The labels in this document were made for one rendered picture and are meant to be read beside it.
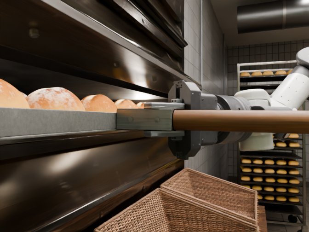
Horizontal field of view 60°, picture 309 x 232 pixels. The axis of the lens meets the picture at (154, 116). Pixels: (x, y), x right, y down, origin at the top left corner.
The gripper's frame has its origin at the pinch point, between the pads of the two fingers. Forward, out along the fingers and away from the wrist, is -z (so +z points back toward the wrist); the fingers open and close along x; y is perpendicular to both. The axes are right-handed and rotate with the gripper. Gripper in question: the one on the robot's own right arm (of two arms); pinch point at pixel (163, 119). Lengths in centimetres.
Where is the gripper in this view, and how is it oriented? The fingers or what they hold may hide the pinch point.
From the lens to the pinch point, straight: 41.2
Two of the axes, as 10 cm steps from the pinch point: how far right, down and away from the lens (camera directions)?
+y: -5.8, 0.0, 8.1
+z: 8.1, 0.0, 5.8
